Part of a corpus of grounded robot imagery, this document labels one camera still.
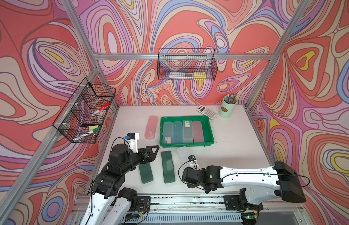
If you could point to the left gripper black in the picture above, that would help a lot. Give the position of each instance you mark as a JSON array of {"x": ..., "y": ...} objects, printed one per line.
[{"x": 149, "y": 157}]

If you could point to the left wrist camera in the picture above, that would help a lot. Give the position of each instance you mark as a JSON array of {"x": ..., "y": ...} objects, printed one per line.
[{"x": 132, "y": 139}]

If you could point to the yellow item in back basket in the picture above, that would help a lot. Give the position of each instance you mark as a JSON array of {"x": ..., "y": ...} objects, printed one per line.
[{"x": 199, "y": 76}]

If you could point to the red marker in basket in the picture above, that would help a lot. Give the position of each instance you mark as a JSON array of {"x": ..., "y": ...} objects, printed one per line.
[{"x": 102, "y": 108}]

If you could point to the white calculator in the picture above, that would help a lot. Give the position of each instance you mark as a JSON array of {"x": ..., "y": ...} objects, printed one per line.
[{"x": 207, "y": 112}]

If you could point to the clear box with barcode label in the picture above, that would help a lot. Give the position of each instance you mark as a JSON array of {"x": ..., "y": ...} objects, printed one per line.
[{"x": 187, "y": 132}]

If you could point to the clear frosted pencil case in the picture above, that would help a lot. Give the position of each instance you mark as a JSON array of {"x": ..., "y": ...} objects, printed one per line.
[{"x": 167, "y": 132}]

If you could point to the dark green pencil case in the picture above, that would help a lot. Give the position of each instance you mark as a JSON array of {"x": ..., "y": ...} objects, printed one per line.
[
  {"x": 168, "y": 167},
  {"x": 146, "y": 173}
]

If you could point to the pink pencil case front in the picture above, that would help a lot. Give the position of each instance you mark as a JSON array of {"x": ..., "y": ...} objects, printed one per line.
[{"x": 197, "y": 131}]

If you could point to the white translucent pencil case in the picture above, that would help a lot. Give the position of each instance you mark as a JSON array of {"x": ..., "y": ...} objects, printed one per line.
[{"x": 183, "y": 153}]

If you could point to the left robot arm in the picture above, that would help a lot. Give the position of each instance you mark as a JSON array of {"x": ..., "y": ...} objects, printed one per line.
[{"x": 109, "y": 201}]

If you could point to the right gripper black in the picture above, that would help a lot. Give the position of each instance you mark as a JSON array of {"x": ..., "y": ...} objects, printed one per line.
[{"x": 189, "y": 185}]

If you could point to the pink pencil case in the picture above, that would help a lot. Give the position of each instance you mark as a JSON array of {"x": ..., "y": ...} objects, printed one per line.
[
  {"x": 197, "y": 131},
  {"x": 151, "y": 127}
]

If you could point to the mint green pen cup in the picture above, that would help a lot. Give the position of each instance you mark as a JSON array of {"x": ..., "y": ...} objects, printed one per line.
[{"x": 226, "y": 110}]

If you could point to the black wire basket back wall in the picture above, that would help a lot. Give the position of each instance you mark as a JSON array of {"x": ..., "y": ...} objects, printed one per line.
[{"x": 188, "y": 60}]

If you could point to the clear box in back basket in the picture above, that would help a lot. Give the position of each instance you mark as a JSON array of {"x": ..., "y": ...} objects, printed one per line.
[{"x": 181, "y": 75}]

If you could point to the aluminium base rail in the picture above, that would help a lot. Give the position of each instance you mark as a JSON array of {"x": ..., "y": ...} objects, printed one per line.
[{"x": 201, "y": 209}]

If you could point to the black wire basket left wall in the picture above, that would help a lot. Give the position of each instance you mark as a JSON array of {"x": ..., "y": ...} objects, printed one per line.
[{"x": 77, "y": 117}]

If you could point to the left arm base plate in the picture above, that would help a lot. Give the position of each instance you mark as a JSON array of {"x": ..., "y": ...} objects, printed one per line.
[{"x": 137, "y": 204}]

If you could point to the pens in cup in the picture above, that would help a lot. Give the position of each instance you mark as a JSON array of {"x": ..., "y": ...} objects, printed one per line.
[{"x": 231, "y": 98}]

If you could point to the green white marker in basket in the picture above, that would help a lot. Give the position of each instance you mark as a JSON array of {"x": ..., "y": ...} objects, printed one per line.
[{"x": 88, "y": 137}]

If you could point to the light blue pencil case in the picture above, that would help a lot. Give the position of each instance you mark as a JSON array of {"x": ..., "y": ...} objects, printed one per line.
[{"x": 177, "y": 132}]

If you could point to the black wire basket wall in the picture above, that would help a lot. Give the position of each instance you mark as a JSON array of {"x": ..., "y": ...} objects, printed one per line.
[
  {"x": 188, "y": 60},
  {"x": 77, "y": 117}
]

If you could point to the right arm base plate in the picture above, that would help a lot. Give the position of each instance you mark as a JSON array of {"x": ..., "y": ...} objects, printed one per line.
[{"x": 236, "y": 203}]

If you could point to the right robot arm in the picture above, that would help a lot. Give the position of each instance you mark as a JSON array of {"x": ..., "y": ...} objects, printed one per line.
[{"x": 256, "y": 185}]

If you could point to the green plastic storage tray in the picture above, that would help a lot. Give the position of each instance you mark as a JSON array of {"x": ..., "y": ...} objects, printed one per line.
[{"x": 208, "y": 134}]

